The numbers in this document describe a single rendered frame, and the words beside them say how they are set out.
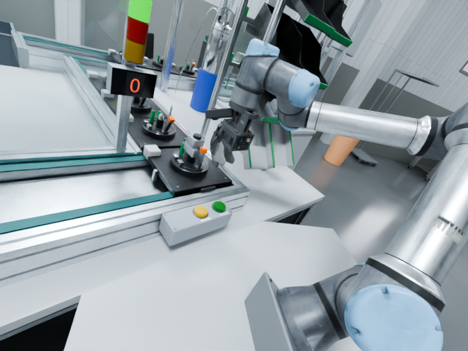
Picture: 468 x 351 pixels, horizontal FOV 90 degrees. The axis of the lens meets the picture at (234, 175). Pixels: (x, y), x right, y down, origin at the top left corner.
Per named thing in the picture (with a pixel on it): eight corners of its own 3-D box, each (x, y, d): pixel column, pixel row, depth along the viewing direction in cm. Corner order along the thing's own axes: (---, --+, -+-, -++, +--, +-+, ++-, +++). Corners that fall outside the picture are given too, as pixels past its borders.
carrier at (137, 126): (196, 148, 102) (203, 122, 96) (141, 152, 85) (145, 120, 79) (170, 122, 115) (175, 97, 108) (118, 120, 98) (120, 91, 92)
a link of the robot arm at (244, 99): (228, 81, 60) (250, 85, 66) (223, 98, 62) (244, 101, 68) (247, 92, 56) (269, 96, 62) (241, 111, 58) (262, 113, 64)
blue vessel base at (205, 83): (214, 113, 176) (225, 77, 162) (196, 112, 165) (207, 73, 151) (203, 104, 184) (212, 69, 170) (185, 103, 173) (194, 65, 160)
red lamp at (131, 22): (149, 46, 62) (152, 25, 60) (129, 40, 59) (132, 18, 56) (141, 40, 65) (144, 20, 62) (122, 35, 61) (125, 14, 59)
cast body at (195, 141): (202, 157, 83) (208, 139, 79) (191, 158, 80) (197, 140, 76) (190, 144, 87) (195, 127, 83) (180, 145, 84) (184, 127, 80)
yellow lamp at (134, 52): (146, 65, 65) (149, 46, 62) (127, 61, 61) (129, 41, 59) (139, 59, 67) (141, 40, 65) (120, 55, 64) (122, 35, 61)
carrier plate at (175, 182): (230, 184, 88) (232, 180, 87) (173, 196, 72) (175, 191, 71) (197, 150, 101) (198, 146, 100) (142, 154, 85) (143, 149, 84)
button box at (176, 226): (227, 225, 77) (233, 212, 74) (169, 246, 63) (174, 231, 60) (215, 211, 81) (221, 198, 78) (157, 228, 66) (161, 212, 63)
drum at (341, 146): (329, 164, 433) (349, 134, 400) (318, 153, 467) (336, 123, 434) (345, 168, 447) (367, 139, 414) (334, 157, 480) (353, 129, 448)
